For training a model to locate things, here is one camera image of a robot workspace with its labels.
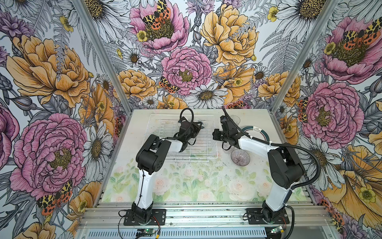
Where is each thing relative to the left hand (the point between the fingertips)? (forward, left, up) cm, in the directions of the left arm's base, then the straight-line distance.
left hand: (203, 125), depth 100 cm
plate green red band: (-1, -38, -7) cm, 39 cm away
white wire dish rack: (-3, +1, -9) cm, 10 cm away
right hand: (-9, -6, -1) cm, 11 cm away
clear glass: (+9, -25, -5) cm, 27 cm away
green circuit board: (-56, +30, -11) cm, 64 cm away
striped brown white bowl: (-19, -23, -8) cm, 31 cm away
